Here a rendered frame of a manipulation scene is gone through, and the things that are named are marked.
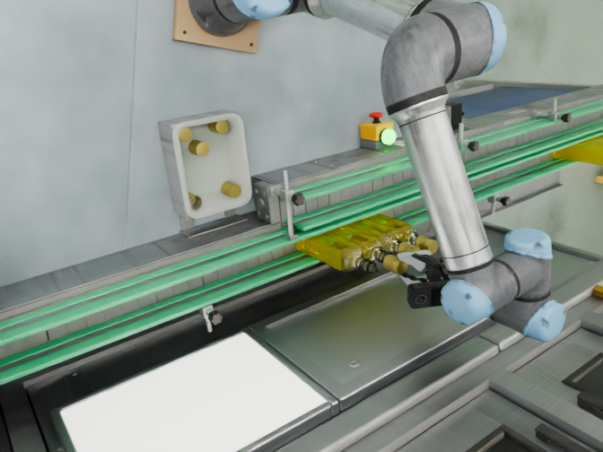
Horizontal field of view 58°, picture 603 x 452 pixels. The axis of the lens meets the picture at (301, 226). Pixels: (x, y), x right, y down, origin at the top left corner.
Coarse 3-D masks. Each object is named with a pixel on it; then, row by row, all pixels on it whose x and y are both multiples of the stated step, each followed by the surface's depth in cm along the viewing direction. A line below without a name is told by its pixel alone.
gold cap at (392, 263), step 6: (384, 258) 121; (390, 258) 120; (396, 258) 119; (384, 264) 121; (390, 264) 119; (396, 264) 118; (402, 264) 118; (390, 270) 120; (396, 270) 118; (402, 270) 119
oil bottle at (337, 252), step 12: (312, 240) 132; (324, 240) 129; (336, 240) 129; (348, 240) 128; (312, 252) 133; (324, 252) 129; (336, 252) 124; (348, 252) 123; (360, 252) 124; (336, 264) 126; (348, 264) 123
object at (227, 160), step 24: (192, 120) 119; (216, 120) 122; (240, 120) 126; (216, 144) 132; (240, 144) 128; (192, 168) 129; (216, 168) 133; (240, 168) 131; (192, 192) 131; (216, 192) 135; (192, 216) 125
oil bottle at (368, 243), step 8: (336, 232) 134; (344, 232) 133; (352, 232) 133; (360, 232) 132; (352, 240) 129; (360, 240) 128; (368, 240) 127; (376, 240) 127; (368, 248) 125; (368, 256) 126
